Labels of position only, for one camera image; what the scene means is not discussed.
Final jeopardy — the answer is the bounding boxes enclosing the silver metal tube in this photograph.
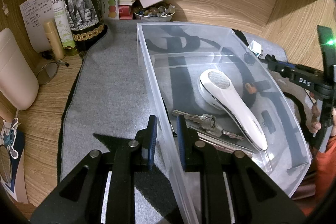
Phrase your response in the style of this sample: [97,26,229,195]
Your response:
[198,132,254,158]

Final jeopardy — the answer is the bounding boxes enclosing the clear plastic storage bin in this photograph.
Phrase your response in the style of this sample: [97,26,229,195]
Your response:
[136,21,313,224]

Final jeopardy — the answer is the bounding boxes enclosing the white plug adapter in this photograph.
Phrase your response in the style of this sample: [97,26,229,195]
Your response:
[248,40,263,58]

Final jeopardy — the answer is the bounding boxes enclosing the blue cartoon sticker card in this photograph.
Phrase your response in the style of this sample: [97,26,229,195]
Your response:
[1,117,29,204]

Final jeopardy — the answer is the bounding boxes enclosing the white handheld lint shaver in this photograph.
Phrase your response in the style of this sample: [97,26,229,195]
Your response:
[199,69,268,151]

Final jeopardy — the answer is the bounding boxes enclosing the person's hand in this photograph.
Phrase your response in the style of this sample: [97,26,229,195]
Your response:
[309,103,336,138]

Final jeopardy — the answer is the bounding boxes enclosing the handwritten white paper note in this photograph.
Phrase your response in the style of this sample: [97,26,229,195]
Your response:
[19,0,54,53]

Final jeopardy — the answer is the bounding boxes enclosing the green white spray bottle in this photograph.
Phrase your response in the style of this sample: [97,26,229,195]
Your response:
[50,0,75,52]

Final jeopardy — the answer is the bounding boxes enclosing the white bowl of small items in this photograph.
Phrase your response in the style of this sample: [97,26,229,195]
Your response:
[133,2,175,22]

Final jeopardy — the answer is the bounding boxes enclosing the beige lip balm stick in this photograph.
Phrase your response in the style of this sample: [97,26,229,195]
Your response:
[43,20,66,60]

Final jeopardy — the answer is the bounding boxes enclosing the grey rug with black letters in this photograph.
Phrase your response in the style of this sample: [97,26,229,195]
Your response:
[58,21,311,223]

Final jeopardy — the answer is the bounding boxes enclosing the black gold lipstick tube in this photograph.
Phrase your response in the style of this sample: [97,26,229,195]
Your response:
[245,80,272,94]

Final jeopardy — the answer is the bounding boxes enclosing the silver keys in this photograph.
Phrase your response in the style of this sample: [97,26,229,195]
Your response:
[172,110,244,140]

